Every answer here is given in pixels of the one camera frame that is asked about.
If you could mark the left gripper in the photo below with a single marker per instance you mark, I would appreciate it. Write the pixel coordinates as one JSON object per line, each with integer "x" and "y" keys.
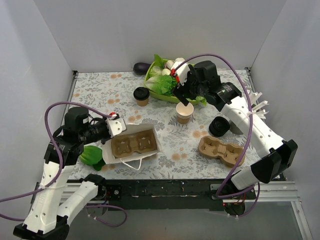
{"x": 104, "y": 133}

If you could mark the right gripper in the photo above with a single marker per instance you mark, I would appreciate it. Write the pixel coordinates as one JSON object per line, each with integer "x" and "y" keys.
{"x": 186, "y": 87}

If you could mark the pulp cup carrier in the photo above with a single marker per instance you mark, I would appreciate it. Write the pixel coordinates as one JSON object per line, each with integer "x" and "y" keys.
{"x": 126, "y": 145}

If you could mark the black cup lid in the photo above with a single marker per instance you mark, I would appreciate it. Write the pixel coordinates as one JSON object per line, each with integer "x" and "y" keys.
{"x": 141, "y": 93}

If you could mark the light blue paper bag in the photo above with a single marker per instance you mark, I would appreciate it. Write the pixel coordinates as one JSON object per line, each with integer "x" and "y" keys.
{"x": 134, "y": 161}

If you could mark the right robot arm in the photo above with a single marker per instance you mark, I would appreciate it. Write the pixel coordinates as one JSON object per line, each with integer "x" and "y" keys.
{"x": 276, "y": 154}

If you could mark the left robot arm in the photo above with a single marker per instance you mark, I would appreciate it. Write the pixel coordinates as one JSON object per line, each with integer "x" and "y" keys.
{"x": 48, "y": 219}

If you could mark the green lettuce head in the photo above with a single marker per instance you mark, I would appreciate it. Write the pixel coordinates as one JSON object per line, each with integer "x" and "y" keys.
{"x": 161, "y": 85}

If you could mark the stack of paper cups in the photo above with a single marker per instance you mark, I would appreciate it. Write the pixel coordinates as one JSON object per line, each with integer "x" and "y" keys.
{"x": 184, "y": 113}

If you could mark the green plastic vegetable tray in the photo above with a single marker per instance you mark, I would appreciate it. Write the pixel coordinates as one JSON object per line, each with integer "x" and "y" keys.
{"x": 156, "y": 70}

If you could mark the green bok choy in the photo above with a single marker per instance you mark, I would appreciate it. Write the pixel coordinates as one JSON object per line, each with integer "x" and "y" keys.
{"x": 92, "y": 156}

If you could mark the napa cabbage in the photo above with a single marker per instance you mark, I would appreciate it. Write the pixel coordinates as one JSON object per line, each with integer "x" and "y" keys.
{"x": 179, "y": 59}

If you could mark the dark purple eggplant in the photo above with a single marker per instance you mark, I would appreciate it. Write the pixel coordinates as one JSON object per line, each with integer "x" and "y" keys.
{"x": 141, "y": 68}

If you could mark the stack of black lids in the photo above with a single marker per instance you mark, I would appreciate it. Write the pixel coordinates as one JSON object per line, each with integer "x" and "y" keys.
{"x": 219, "y": 126}

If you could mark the floral table mat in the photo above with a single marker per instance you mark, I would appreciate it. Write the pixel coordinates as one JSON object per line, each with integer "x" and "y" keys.
{"x": 179, "y": 157}

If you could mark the cup of white straws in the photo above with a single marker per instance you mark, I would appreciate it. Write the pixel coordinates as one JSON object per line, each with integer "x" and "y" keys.
{"x": 257, "y": 110}

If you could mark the stack of pulp cup carriers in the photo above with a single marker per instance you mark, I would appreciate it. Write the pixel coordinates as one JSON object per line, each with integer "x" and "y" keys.
{"x": 212, "y": 148}

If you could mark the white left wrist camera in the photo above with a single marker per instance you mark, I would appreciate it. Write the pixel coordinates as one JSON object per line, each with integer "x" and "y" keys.
{"x": 115, "y": 124}

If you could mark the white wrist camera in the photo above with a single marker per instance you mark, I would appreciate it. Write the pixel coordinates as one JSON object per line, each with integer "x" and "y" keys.
{"x": 115, "y": 124}
{"x": 179, "y": 72}

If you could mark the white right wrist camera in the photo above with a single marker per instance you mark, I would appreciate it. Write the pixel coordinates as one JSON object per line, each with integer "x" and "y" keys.
{"x": 179, "y": 72}

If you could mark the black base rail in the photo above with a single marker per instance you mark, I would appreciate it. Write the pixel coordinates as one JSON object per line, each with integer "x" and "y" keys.
{"x": 160, "y": 194}

